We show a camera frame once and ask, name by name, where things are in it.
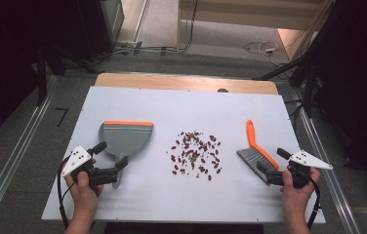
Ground grey brush with orange handle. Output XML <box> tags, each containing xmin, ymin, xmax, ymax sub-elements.
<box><xmin>235</xmin><ymin>119</ymin><xmax>281</xmax><ymax>185</ymax></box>

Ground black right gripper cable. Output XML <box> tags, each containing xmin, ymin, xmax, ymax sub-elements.
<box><xmin>306</xmin><ymin>176</ymin><xmax>322</xmax><ymax>230</ymax></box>

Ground light wooden shelf unit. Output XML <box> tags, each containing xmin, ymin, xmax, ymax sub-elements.
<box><xmin>176</xmin><ymin>0</ymin><xmax>336</xmax><ymax>62</ymax></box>

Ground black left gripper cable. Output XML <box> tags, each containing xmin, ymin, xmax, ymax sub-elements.
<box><xmin>57</xmin><ymin>155</ymin><xmax>76</xmax><ymax>229</ymax></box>

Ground grey dustpan with orange edge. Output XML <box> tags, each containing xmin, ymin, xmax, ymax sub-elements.
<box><xmin>98</xmin><ymin>120</ymin><xmax>155</xmax><ymax>190</ymax></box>

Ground person's right hand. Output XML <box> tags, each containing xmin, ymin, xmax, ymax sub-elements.
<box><xmin>280</xmin><ymin>167</ymin><xmax>322</xmax><ymax>213</ymax></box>

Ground wooden table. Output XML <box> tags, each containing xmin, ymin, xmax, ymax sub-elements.
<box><xmin>94</xmin><ymin>72</ymin><xmax>279</xmax><ymax>96</ymax></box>

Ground metal floor rail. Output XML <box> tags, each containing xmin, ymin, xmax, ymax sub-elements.
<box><xmin>0</xmin><ymin>75</ymin><xmax>59</xmax><ymax>234</ymax></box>
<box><xmin>288</xmin><ymin>89</ymin><xmax>362</xmax><ymax>234</ymax></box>

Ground person's left hand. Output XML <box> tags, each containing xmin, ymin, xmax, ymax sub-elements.
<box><xmin>64</xmin><ymin>171</ymin><xmax>103</xmax><ymax>215</ymax></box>

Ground black floor cables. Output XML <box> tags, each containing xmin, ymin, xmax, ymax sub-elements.
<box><xmin>104</xmin><ymin>0</ymin><xmax>199</xmax><ymax>58</ymax></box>

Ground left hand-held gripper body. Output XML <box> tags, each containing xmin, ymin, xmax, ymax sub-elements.
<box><xmin>61</xmin><ymin>145</ymin><xmax>120</xmax><ymax>197</ymax></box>

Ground white board sheet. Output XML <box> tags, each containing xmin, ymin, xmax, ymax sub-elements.
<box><xmin>40</xmin><ymin>86</ymin><xmax>327</xmax><ymax>225</ymax></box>

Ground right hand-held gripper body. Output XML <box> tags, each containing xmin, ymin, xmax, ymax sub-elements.
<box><xmin>265</xmin><ymin>149</ymin><xmax>334</xmax><ymax>189</ymax></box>

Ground white floor cable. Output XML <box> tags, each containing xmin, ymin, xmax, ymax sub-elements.
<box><xmin>243</xmin><ymin>40</ymin><xmax>281</xmax><ymax>59</ymax></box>

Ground pile of red beans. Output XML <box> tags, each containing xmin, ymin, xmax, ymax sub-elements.
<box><xmin>166</xmin><ymin>130</ymin><xmax>224</xmax><ymax>181</ymax></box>

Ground dark cabinet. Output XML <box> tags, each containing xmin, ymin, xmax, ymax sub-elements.
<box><xmin>73</xmin><ymin>0</ymin><xmax>125</xmax><ymax>63</ymax></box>

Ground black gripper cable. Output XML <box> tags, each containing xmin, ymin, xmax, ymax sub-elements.
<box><xmin>57</xmin><ymin>155</ymin><xmax>76</xmax><ymax>229</ymax></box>
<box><xmin>306</xmin><ymin>176</ymin><xmax>322</xmax><ymax>230</ymax></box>

